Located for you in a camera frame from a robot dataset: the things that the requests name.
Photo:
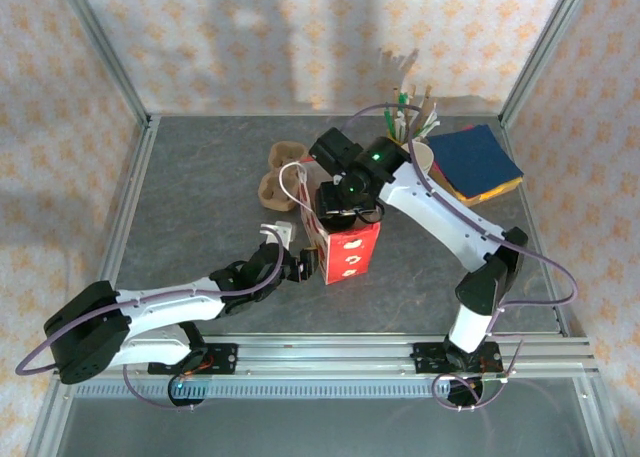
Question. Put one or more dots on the red white paper bag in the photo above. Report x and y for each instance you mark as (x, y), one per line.
(350, 257)

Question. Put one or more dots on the white paper straw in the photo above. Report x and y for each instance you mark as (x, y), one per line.
(431, 116)
(400, 127)
(431, 128)

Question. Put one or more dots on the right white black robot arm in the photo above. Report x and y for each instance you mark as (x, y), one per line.
(435, 212)

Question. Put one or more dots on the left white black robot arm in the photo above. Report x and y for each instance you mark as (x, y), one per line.
(170, 302)

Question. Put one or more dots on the yellow straw holder cup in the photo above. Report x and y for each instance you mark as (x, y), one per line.
(395, 138)

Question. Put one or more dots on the green straw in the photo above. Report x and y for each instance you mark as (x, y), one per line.
(389, 119)
(402, 102)

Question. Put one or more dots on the stack of paper cups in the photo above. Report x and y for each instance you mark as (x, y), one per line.
(425, 157)

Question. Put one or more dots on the pink paper napkin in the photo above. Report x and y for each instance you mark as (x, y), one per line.
(440, 169)

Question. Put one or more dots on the brown paper wrapped straw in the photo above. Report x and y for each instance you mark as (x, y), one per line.
(420, 117)

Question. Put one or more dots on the thin wooden stir stick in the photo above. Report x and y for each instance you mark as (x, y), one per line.
(395, 94)

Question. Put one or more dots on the blue paper napkin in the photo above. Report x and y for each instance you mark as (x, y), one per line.
(475, 157)

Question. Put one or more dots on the yellow paper napkin stack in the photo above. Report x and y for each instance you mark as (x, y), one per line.
(500, 191)

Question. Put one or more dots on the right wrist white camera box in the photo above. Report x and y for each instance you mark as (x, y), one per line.
(337, 179)

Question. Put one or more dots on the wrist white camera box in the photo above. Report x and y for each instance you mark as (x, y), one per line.
(337, 179)
(285, 229)

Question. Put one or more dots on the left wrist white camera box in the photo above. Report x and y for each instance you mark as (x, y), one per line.
(285, 229)

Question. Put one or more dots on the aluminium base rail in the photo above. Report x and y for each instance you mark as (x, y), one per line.
(320, 357)

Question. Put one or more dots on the aluminium frame post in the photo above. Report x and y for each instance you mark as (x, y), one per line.
(105, 52)
(545, 52)

